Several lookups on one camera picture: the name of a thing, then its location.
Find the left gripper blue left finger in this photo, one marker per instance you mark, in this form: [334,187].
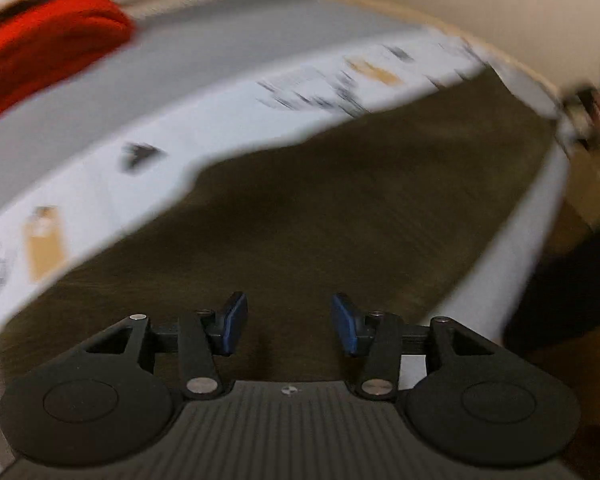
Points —
[117,392]

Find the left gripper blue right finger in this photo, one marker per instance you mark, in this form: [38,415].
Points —
[467,397]

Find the brown corduroy pants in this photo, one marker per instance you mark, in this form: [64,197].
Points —
[393,208]

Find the grey printed bed sheet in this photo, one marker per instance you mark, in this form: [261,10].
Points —
[207,84]

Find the red folded quilt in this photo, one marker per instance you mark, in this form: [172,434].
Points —
[55,40]

